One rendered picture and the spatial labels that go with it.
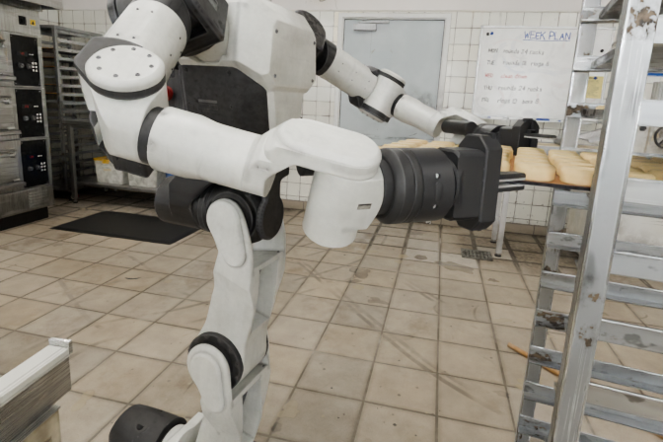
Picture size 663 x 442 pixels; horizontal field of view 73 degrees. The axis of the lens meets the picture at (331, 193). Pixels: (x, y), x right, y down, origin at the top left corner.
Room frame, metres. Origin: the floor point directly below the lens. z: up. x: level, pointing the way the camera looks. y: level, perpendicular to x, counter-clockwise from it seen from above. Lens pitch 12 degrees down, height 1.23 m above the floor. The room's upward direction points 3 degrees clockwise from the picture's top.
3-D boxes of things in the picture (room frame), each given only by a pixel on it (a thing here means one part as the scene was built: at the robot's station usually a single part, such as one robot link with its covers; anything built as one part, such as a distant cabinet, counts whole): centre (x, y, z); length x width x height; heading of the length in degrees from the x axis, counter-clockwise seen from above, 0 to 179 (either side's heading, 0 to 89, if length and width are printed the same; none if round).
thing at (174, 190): (0.98, 0.25, 1.01); 0.28 x 0.13 x 0.18; 69
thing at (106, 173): (4.89, 2.35, 0.36); 0.47 x 0.39 x 0.26; 165
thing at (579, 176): (0.58, -0.33, 1.15); 0.05 x 0.05 x 0.02
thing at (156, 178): (4.80, 1.96, 0.36); 0.47 x 0.38 x 0.26; 167
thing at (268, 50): (0.97, 0.22, 1.27); 0.34 x 0.30 x 0.36; 158
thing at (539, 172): (0.61, -0.28, 1.15); 0.05 x 0.05 x 0.02
